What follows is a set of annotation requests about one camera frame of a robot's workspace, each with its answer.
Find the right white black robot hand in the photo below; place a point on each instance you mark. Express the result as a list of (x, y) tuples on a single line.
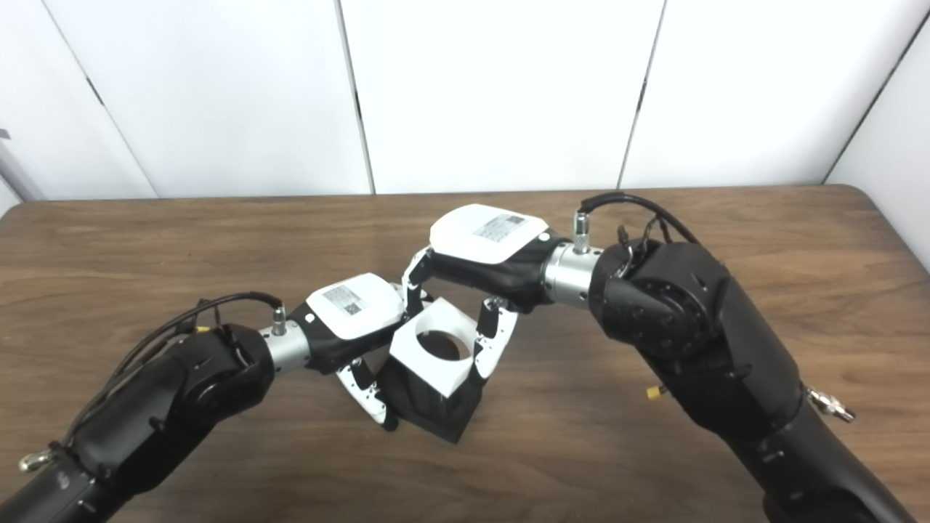
[(479, 236)]

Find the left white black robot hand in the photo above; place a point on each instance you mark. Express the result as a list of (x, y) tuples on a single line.
[(349, 309)]

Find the black cylinder peg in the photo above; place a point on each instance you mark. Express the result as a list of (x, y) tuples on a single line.
[(436, 414)]

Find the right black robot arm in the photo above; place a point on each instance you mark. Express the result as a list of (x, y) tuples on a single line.
[(690, 327)]

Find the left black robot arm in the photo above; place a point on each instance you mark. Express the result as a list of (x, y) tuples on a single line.
[(167, 399)]

